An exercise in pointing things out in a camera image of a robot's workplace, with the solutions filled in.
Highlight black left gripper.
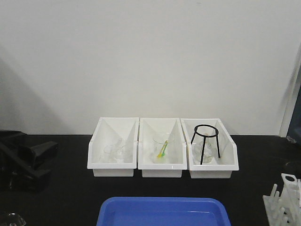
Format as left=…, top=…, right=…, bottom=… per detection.
left=0, top=130, right=58, bottom=192

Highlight white test tube rack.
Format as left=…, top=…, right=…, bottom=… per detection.
left=262, top=173, right=301, bottom=226

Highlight blue grey pegboard drying rack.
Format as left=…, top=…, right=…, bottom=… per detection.
left=286, top=85, right=301, bottom=145

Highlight left white plastic bin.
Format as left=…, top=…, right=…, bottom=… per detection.
left=87, top=117, right=139, bottom=177

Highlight white plastic bin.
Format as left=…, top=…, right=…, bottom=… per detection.
left=138, top=118, right=188, bottom=178
left=180, top=118, right=239, bottom=179
left=87, top=117, right=139, bottom=177

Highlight glassware in left bin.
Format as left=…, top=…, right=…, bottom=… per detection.
left=102, top=138, right=132, bottom=163

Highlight blue plastic tray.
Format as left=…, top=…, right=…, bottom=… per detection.
left=96, top=197, right=231, bottom=226

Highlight glass beaker in middle bin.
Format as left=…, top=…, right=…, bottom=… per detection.
left=152, top=132, right=174, bottom=164

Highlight middle white plastic bin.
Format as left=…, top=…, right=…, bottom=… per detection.
left=138, top=118, right=188, bottom=178

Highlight yellow green plastic spatulas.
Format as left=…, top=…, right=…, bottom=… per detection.
left=157, top=140, right=168, bottom=158

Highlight glass flask in right bin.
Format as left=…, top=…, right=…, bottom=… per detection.
left=192, top=135, right=214, bottom=165

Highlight right white plastic bin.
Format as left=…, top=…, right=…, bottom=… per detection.
left=180, top=118, right=239, bottom=179

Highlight black wire tripod stand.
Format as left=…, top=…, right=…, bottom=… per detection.
left=190, top=124, right=221, bottom=165

